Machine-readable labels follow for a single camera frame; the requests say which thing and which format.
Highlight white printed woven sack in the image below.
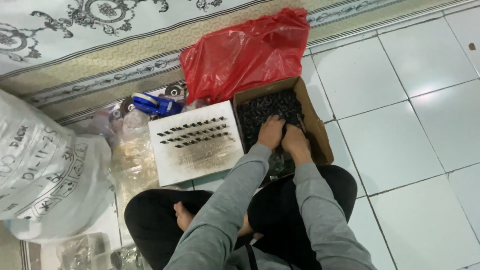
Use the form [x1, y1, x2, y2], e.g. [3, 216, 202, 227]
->
[0, 89, 113, 241]

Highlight rows of black pins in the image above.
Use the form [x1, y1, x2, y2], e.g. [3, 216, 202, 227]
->
[157, 116, 235, 149]

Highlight grey grinding disc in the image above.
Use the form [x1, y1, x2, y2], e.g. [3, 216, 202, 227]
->
[119, 97, 136, 117]
[164, 83, 187, 100]

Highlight patterned grey beige rug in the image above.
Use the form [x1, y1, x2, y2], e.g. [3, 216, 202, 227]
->
[0, 0, 480, 125]

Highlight person's black trousers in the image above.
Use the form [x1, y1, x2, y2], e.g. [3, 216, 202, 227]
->
[124, 164, 358, 270]

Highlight heap of small black parts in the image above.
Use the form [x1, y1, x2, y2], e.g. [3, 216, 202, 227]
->
[236, 89, 305, 152]

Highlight red plastic bag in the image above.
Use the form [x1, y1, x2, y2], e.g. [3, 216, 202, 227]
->
[179, 7, 311, 106]

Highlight clear plastic bag of parts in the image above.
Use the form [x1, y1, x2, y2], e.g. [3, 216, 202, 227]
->
[108, 109, 160, 241]

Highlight blue tape dispenser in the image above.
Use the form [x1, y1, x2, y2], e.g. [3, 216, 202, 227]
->
[131, 92, 184, 118]

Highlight small clear plastic bag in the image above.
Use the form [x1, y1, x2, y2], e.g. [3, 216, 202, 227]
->
[267, 150, 298, 181]

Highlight crumpled clear plastic bag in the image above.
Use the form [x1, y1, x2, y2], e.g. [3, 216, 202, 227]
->
[56, 232, 145, 270]

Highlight person's left hand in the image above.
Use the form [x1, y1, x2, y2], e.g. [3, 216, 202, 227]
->
[257, 115, 287, 151]

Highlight person's right hand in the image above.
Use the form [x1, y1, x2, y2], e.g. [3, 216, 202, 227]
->
[281, 114, 313, 166]

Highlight white foam board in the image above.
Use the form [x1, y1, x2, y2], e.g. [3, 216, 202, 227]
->
[148, 100, 245, 187]

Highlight brown cardboard box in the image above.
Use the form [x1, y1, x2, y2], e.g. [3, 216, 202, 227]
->
[233, 76, 335, 167]

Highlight person's bare foot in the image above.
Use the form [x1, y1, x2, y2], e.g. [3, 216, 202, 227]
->
[173, 201, 196, 232]

